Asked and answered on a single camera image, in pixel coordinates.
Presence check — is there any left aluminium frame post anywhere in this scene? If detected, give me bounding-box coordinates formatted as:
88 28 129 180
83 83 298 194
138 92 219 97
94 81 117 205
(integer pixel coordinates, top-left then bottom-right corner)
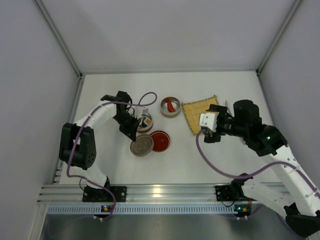
33 0 83 78

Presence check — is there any red steel container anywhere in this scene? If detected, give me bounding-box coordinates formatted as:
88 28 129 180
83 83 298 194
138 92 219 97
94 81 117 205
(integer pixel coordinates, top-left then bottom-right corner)
137 114 153 133

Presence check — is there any beige steel container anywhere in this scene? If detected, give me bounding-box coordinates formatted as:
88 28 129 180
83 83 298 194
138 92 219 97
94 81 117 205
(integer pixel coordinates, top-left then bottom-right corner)
160 96 182 118

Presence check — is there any slotted cable duct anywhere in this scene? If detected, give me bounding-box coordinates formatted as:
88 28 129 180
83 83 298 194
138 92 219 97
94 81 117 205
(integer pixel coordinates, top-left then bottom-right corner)
47 203 252 215

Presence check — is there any beige round lid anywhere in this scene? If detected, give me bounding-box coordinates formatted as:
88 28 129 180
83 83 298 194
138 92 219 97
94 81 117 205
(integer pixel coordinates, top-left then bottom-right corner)
130 134 154 157

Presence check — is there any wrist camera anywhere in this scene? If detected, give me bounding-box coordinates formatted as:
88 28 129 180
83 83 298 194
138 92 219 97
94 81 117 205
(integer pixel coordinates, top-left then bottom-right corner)
141 108 151 117
199 112 219 132

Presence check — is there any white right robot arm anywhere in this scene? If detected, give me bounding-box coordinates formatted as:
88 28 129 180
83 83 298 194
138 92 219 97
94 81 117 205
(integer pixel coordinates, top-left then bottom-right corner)
198 99 320 239

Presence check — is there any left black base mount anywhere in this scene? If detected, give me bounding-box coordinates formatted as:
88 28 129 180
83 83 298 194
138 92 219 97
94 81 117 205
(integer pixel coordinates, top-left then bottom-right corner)
82 185 127 203

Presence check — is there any red food piece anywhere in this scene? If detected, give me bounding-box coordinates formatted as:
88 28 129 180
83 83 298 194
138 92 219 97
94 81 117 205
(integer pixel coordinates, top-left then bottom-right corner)
167 99 177 113

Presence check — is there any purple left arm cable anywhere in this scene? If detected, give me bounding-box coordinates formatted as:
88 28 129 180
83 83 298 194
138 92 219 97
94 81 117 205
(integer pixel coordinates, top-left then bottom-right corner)
66 91 158 221

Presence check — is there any bamboo mat tray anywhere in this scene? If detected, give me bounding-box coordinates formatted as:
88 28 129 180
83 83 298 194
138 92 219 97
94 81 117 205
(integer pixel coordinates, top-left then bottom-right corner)
181 95 219 136

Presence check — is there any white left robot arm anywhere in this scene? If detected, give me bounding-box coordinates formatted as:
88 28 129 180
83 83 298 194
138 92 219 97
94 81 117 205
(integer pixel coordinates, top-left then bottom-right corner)
59 91 140 200

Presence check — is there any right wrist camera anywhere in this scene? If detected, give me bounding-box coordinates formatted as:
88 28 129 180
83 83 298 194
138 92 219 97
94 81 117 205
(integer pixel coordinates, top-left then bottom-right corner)
199 112 219 132

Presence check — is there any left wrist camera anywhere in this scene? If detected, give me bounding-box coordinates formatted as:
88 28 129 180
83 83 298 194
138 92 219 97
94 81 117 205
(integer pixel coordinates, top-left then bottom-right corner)
141 108 151 117

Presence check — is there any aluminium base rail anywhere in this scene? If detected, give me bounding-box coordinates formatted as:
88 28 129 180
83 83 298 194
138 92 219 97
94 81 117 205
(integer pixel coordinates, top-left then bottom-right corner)
36 182 310 205

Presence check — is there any right aluminium frame post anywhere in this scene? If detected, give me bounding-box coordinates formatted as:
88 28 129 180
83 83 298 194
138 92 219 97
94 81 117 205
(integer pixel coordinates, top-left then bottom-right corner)
255 0 304 77

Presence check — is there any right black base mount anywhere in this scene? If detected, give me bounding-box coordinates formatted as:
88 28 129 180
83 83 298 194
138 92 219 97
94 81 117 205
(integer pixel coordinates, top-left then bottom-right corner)
214 184 249 202

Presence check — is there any orange sushi roll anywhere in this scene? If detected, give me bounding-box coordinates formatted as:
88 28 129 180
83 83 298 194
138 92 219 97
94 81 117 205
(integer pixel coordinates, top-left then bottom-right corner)
143 117 152 126

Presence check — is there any red round lid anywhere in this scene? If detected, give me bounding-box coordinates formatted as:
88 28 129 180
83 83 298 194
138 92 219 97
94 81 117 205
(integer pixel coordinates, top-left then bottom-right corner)
150 130 171 153

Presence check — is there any aluminium frame post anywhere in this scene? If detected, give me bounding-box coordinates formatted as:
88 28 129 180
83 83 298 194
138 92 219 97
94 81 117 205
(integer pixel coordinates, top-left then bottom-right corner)
255 0 304 77
33 0 83 78

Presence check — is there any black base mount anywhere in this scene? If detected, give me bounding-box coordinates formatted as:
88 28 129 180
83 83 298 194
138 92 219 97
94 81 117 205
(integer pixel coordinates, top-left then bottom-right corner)
214 184 249 202
82 185 127 203

